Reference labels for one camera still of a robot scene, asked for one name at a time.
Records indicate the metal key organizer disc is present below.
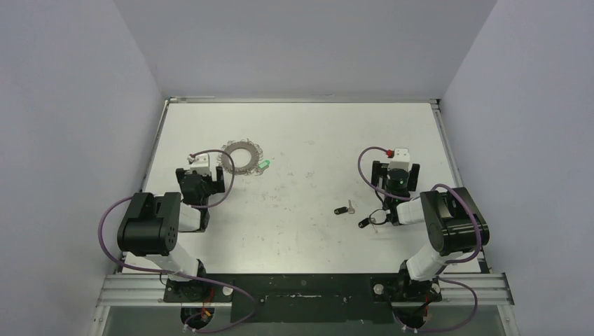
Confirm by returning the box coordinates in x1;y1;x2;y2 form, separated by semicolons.
218;139;263;175

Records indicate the black tagged key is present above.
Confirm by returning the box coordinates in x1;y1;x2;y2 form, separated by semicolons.
358;216;378;234
333;199;356;215

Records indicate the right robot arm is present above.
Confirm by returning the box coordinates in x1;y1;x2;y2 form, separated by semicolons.
369;160;490;300

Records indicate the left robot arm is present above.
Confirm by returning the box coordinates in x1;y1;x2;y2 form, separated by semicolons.
117;167;226;302

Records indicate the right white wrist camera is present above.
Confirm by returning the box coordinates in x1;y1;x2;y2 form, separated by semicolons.
387;148;411;172

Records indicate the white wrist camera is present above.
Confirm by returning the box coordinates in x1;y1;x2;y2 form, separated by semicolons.
387;148;411;172
188;153;210;174

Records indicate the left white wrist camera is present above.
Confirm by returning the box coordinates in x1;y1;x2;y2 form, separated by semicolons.
188;153;210;174

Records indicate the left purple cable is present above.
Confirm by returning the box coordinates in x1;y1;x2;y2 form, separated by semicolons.
97;148;258;335

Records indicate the purple cable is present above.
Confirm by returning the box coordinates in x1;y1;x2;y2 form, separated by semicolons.
357;146;483;335
97;148;258;335

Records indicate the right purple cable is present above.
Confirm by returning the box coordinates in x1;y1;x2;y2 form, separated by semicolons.
357;146;483;335

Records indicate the aluminium frame rail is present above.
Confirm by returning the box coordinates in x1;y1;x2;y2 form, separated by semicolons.
98;273;514;307

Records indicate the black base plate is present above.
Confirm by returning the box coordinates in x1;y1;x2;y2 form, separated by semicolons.
163;273;442;325

